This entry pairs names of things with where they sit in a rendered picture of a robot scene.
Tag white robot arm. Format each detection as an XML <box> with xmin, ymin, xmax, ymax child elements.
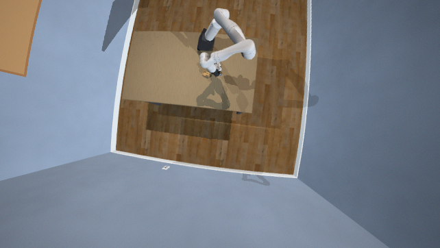
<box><xmin>200</xmin><ymin>8</ymin><xmax>256</xmax><ymax>71</ymax></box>

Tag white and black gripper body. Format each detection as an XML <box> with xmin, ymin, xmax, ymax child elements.
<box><xmin>210</xmin><ymin>62</ymin><xmax>221</xmax><ymax>77</ymax></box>

